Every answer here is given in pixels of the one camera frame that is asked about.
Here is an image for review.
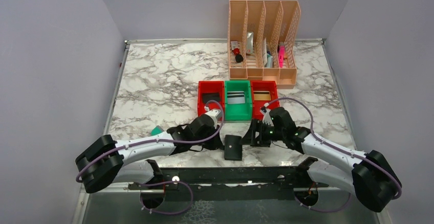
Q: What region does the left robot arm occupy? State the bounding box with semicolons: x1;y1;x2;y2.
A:
75;109;224;193

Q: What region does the grey white tube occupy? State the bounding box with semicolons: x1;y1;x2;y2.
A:
246;32;254;55

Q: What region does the left red plastic bin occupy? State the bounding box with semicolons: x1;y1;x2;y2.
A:
198;80;226;122

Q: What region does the green plastic bin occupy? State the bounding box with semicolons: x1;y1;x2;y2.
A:
225;80;253;121

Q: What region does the silver striped card in bin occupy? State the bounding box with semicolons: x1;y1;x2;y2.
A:
226;91;246;104

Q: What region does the gold card in bin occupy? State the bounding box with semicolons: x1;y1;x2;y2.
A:
253;91;271;101

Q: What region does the black card in bin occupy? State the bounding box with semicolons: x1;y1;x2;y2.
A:
201;93;221;104

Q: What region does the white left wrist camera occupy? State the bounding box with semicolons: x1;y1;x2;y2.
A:
204;106;222;121

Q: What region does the red round cap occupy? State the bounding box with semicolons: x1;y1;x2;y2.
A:
232;48;241;56

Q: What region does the black round cap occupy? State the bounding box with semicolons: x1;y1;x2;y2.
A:
235;54;244;63

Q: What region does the right red plastic bin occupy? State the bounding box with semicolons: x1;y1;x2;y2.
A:
250;80;278;120

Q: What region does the red plastic bin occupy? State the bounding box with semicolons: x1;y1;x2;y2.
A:
198;80;226;122
250;80;278;120

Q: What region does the pink highlighter pen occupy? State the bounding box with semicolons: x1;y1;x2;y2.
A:
278;45;286;68

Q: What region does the light blue glue stick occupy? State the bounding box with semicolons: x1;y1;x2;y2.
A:
265;54;273;68

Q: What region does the black leather card holder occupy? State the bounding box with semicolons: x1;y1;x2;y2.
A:
224;135;243;161

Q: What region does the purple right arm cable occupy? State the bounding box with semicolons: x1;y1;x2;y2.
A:
260;97;403;214

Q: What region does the peach plastic file organizer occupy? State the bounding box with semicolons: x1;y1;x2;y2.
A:
227;0;301;89

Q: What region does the small green eraser block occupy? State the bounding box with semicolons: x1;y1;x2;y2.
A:
150;126;164;136

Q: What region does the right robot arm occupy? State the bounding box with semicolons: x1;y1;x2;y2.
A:
242;107;402;212

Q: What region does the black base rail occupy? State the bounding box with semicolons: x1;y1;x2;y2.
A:
128;157;316;201

